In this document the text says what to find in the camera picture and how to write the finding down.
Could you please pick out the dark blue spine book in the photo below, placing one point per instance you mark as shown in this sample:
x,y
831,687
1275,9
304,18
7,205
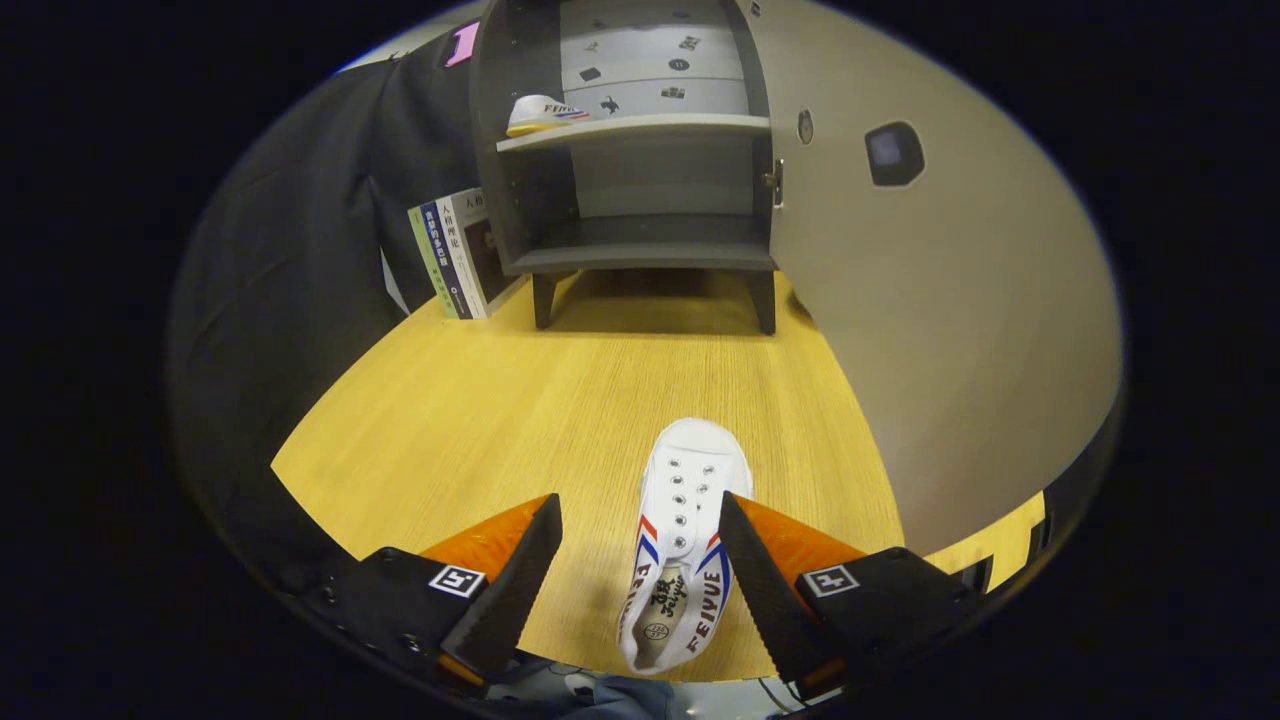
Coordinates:
x,y
445,260

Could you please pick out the beige shoe cabinet door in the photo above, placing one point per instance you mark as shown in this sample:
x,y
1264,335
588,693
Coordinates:
x,y
950,330

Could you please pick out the person's blue jeans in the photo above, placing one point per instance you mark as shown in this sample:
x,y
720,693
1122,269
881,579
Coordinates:
x,y
610,700

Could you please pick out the green spine book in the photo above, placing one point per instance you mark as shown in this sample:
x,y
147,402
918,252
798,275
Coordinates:
x,y
425,250

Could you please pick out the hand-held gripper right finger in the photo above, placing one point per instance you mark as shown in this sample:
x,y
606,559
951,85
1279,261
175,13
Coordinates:
x,y
770,610

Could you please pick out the black backdrop cloth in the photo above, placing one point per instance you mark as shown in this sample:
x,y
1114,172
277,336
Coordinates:
x,y
300,250

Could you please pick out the white canvas shoe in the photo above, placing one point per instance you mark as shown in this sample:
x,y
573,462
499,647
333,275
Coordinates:
x,y
690,480
540,115

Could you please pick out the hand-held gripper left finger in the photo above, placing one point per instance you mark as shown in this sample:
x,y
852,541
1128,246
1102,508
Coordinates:
x,y
510,600

